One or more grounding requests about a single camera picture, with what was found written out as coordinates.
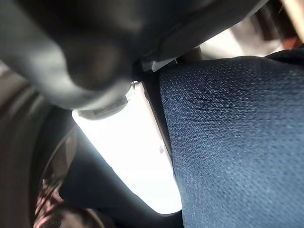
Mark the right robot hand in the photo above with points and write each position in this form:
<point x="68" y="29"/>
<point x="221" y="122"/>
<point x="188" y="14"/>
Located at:
<point x="83" y="47"/>

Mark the navy blue garment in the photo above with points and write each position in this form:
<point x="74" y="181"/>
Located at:
<point x="237" y="142"/>

